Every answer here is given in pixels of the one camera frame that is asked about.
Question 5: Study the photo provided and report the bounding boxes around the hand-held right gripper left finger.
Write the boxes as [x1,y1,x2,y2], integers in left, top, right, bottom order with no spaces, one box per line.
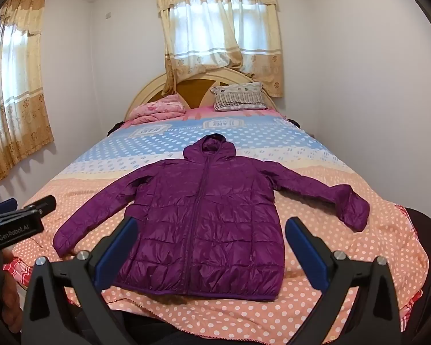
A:
[20,216,139,345]

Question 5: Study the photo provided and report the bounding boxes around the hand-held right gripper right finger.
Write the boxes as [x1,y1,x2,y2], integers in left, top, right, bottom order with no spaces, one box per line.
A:
[285,217,412,345]

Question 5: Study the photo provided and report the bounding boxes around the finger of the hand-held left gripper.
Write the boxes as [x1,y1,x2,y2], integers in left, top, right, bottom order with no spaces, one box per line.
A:
[20,194,57,217]
[0,198,17,221]

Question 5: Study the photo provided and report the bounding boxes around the purple hooded puffer jacket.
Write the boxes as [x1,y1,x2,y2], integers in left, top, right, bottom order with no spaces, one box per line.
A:
[53,134,370,302]

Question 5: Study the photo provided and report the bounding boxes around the person's left hand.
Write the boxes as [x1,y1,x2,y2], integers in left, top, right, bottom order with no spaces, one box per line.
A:
[1,247,23,329]

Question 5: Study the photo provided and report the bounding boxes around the red patterned bed sheet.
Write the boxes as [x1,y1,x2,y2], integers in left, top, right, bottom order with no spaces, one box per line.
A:
[3,257,34,288]

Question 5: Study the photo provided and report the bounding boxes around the polka dot bedspread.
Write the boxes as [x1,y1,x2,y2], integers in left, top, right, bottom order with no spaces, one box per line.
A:
[12,106,430,345]

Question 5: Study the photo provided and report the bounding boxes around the beige patterned window curtain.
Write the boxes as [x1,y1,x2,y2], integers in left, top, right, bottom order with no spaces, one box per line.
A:
[0,0,54,192]
[156,0,284,97]

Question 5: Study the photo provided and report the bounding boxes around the dark round furniture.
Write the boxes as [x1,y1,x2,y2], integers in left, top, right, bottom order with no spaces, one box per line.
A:
[404,204,431,333]

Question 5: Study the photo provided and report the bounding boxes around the pink folded blanket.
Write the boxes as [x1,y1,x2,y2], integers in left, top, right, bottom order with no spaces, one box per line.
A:
[127,94,187,124]

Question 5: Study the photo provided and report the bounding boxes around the cream wooden headboard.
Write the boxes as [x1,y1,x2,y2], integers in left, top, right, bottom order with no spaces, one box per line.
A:
[125,66,278,121]

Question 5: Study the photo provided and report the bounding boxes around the striped floral pillow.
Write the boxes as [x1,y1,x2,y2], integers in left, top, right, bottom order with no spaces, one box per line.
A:
[210,82,268,111]

